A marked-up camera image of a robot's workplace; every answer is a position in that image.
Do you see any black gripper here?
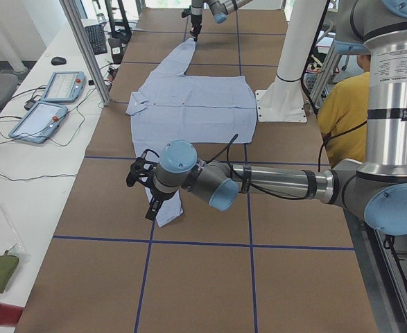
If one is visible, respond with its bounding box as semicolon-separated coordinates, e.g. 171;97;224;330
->
190;14;202;42
145;189;175;220

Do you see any blue striped button shirt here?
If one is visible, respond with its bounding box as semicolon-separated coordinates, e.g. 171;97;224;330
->
126;38;257;226

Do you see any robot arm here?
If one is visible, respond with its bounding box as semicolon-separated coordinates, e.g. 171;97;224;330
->
182;0;252;42
126;1;407;235

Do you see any black keyboard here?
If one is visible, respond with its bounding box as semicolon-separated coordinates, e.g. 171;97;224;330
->
84;24;107;55

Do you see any upper blue teach pendant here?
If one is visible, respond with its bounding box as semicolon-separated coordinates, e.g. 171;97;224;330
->
41;71;85;103

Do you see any blue teach pendant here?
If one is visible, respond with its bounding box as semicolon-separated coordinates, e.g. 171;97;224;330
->
8;101;68;144
41;71;85;103

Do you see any lower blue teach pendant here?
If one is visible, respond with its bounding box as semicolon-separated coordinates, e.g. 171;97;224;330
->
8;101;68;144

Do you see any black computer mouse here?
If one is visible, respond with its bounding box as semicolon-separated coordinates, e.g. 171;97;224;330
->
51;56;67;66

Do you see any person in yellow shirt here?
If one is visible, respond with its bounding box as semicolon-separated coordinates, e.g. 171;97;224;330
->
317;55;371;168

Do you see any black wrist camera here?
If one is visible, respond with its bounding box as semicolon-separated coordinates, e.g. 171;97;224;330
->
181;9;191;18
126;157;157;189

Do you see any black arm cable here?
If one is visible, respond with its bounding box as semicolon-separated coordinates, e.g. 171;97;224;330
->
202;133;315;200

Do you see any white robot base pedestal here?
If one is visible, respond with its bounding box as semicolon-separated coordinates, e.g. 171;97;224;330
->
256;0;329;123

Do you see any aluminium frame post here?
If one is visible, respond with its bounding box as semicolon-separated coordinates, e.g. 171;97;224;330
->
59;0;111;106

